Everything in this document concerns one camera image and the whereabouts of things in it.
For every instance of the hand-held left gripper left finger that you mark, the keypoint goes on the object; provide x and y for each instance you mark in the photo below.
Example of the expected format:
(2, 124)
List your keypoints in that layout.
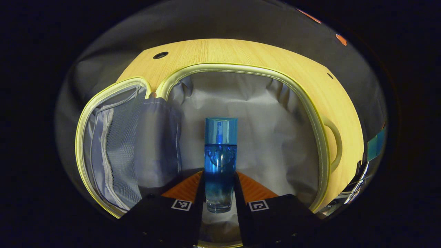
(162, 220)

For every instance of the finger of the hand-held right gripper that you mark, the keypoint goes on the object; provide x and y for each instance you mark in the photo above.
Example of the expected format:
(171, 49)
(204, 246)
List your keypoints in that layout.
(356, 184)

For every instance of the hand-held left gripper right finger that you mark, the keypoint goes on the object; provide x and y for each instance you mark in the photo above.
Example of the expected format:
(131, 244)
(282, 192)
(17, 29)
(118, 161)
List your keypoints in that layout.
(275, 224)

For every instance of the blue glass bottle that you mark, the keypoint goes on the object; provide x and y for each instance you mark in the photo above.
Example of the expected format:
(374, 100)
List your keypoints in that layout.
(220, 165)

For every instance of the pale yellow suitcase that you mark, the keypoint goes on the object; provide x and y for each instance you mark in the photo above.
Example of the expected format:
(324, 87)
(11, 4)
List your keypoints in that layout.
(268, 131)

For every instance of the black backdrop cloth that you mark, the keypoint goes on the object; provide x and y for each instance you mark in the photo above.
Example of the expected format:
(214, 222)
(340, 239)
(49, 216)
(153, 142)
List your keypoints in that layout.
(206, 20)

